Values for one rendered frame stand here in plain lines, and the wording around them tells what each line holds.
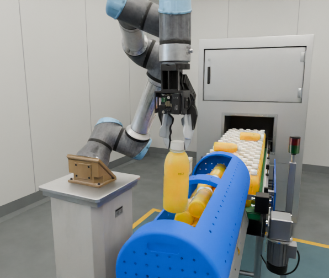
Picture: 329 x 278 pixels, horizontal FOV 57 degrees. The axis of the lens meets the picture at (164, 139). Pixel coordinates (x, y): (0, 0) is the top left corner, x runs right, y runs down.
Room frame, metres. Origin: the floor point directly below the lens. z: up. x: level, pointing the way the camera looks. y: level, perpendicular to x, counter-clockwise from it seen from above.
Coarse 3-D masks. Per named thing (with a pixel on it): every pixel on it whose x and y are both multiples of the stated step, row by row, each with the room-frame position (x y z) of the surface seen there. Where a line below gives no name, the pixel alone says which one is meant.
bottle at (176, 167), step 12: (168, 156) 0.75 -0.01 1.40; (180, 156) 0.74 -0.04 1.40; (168, 168) 0.74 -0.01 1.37; (180, 168) 0.74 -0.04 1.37; (168, 180) 0.74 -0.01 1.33; (180, 180) 0.74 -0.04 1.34; (168, 192) 0.74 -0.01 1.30; (180, 192) 0.74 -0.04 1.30; (168, 204) 0.74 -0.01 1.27; (180, 204) 0.74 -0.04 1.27
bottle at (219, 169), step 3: (216, 165) 1.44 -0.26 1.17; (219, 165) 1.43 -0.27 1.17; (222, 165) 1.44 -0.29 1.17; (225, 165) 1.46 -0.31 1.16; (213, 168) 1.42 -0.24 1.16; (216, 168) 1.38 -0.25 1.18; (219, 168) 1.38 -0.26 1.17; (222, 168) 1.40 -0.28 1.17; (225, 168) 1.44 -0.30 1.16; (213, 171) 1.35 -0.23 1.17; (216, 171) 1.34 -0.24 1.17; (219, 171) 1.35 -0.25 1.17; (222, 171) 1.37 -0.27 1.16; (210, 174) 1.34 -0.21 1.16; (213, 174) 1.33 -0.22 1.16; (216, 174) 1.33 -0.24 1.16; (219, 174) 1.33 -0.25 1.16; (222, 174) 1.34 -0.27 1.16; (219, 177) 1.32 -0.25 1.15
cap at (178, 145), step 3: (171, 141) 0.77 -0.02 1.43; (174, 141) 0.77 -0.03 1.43; (177, 141) 0.77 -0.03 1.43; (180, 141) 0.77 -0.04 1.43; (183, 141) 0.77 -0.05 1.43; (171, 144) 0.76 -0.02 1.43; (174, 144) 0.75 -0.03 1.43; (177, 144) 0.75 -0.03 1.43; (180, 144) 0.75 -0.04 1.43; (183, 144) 0.75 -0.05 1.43; (171, 147) 0.76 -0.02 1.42; (174, 147) 0.75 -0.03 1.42; (177, 147) 0.75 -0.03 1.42; (180, 147) 0.75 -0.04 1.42; (183, 147) 0.75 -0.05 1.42; (177, 150) 0.75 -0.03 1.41; (180, 150) 0.75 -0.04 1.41
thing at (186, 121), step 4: (184, 116) 0.73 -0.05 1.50; (188, 116) 0.75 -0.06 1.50; (184, 120) 0.73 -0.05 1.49; (188, 120) 0.75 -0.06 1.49; (184, 124) 0.73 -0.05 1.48; (188, 124) 0.75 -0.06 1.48; (184, 128) 0.71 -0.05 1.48; (188, 128) 0.74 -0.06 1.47; (184, 132) 0.71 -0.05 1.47; (188, 132) 0.74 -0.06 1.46; (192, 132) 0.74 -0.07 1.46; (184, 136) 0.71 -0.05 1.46; (188, 136) 0.73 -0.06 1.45; (192, 136) 0.75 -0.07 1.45; (184, 140) 0.75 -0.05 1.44; (188, 140) 0.75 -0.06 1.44; (184, 144) 0.75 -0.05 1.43; (188, 144) 0.75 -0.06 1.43; (184, 148) 0.75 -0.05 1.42
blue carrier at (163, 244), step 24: (240, 168) 1.33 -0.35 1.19; (192, 192) 1.42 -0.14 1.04; (216, 192) 0.96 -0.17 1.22; (240, 192) 1.12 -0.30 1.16; (168, 216) 1.10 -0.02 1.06; (216, 216) 0.81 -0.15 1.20; (240, 216) 0.99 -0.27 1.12; (144, 240) 0.68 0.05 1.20; (168, 240) 0.66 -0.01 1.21; (192, 240) 0.65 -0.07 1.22; (216, 240) 0.71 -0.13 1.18; (120, 264) 0.71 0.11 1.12; (144, 264) 0.68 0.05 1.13; (168, 264) 0.66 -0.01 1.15; (192, 264) 0.64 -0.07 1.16; (216, 264) 0.64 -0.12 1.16
